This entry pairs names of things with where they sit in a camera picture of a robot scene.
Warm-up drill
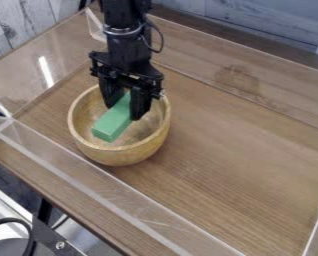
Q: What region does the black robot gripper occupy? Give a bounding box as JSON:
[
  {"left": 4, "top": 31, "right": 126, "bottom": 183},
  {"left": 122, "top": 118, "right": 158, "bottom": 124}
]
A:
[{"left": 89, "top": 31, "right": 163, "bottom": 121}]

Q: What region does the green rectangular block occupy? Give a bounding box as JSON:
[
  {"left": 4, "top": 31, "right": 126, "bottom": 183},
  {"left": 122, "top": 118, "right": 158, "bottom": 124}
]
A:
[{"left": 91, "top": 93, "right": 133, "bottom": 143}]

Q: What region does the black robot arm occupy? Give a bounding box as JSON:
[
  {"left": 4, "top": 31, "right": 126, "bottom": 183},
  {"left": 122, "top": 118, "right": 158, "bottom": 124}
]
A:
[{"left": 89, "top": 0, "right": 165, "bottom": 121}]

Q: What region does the brown wooden bowl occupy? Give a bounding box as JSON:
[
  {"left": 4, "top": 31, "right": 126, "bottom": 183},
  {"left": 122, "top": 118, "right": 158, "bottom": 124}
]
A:
[{"left": 67, "top": 85, "right": 171, "bottom": 167}]

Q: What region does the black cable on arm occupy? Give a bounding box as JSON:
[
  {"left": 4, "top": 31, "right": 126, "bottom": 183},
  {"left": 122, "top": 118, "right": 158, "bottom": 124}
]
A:
[{"left": 141, "top": 18, "right": 165, "bottom": 54}]

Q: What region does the clear acrylic corner bracket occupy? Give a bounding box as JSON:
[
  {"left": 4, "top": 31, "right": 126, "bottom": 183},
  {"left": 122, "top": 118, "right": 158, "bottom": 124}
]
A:
[{"left": 86, "top": 8, "right": 107, "bottom": 43}]

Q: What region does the clear acrylic tray wall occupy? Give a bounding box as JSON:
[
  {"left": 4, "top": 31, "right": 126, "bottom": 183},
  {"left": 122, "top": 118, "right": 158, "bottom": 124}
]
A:
[{"left": 0, "top": 89, "right": 247, "bottom": 256}]

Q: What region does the black metal table bracket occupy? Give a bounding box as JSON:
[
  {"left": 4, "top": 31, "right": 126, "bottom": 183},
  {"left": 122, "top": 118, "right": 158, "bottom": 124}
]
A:
[{"left": 28, "top": 199, "right": 87, "bottom": 256}]

